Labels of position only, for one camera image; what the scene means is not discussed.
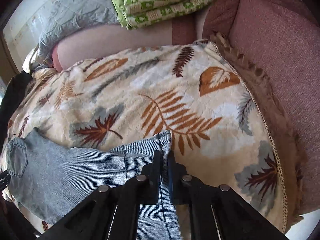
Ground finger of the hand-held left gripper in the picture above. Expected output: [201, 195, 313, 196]
[0, 171, 12, 190]

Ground grey quilted blanket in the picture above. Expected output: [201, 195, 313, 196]
[22, 0, 120, 73]

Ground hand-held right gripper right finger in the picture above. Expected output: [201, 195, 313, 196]
[167, 152, 289, 240]

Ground dark cloth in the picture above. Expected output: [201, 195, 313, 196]
[0, 72, 33, 153]

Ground blue striped denim pants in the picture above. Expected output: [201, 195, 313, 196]
[1, 129, 184, 240]

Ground green patterned quilt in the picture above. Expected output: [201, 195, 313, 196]
[106, 0, 227, 30]

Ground pink fabric sofa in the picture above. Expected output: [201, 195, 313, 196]
[172, 0, 320, 215]

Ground cream leaf-print blanket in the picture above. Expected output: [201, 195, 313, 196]
[6, 39, 304, 234]

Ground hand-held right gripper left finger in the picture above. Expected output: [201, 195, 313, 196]
[37, 151, 162, 240]

